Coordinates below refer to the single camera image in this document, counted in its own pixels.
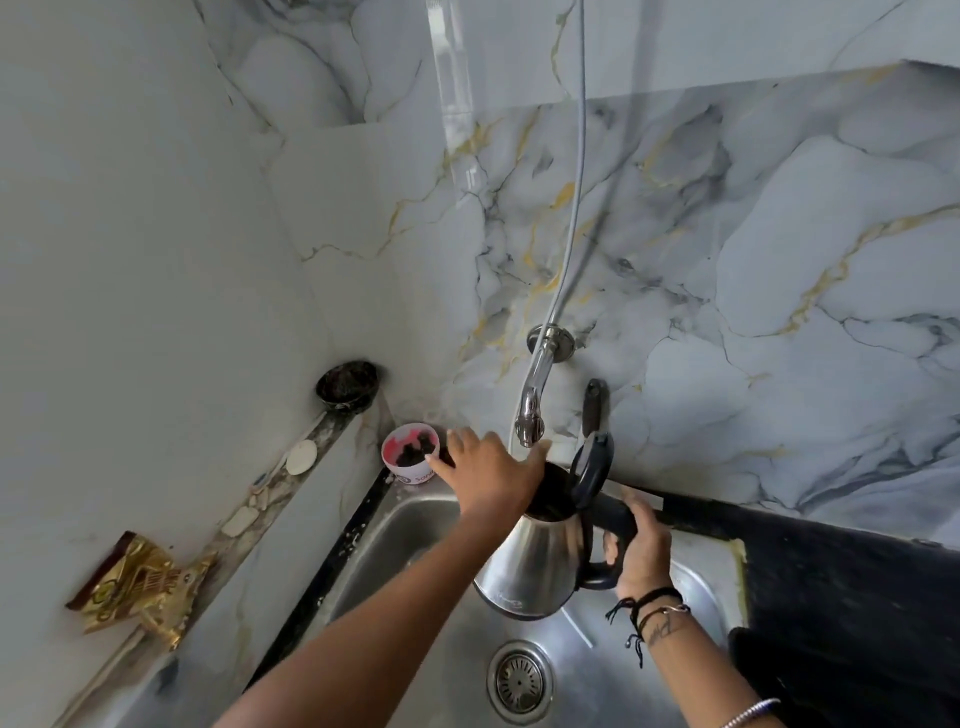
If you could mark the person's left forearm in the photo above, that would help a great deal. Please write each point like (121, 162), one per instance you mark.
(375, 637)

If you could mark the person's left hand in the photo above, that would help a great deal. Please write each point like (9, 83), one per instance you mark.
(487, 480)

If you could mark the stainless steel sink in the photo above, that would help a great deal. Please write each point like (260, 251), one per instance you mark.
(427, 540)

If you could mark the person's right hand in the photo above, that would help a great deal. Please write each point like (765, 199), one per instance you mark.
(651, 559)

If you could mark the white oval soap piece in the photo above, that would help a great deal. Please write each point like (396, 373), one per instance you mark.
(301, 457)

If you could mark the round metal drain strainer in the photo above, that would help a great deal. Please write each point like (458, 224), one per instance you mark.
(520, 682)

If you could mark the crumpled gold foil packet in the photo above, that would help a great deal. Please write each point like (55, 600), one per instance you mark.
(139, 585)

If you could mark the white flat soap piece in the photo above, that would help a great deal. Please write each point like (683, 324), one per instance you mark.
(240, 522)

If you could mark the person's left little finger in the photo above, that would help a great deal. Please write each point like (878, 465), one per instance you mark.
(442, 466)

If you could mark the black tap lever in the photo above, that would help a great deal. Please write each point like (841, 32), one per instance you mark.
(594, 409)

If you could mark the chrome wall tap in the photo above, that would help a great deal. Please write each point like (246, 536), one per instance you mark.
(534, 390)

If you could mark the small pink and white cup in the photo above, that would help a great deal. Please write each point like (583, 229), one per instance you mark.
(409, 457)

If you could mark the person's right thumb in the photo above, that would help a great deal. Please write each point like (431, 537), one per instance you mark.
(634, 511)

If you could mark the thin silver bangle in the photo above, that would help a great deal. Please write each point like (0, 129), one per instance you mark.
(664, 611)

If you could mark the person's left thumb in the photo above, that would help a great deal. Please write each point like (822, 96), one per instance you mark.
(537, 459)

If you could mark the person's right forearm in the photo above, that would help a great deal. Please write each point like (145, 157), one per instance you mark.
(697, 660)

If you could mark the dark round bowl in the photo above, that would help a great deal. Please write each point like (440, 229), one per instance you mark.
(347, 386)

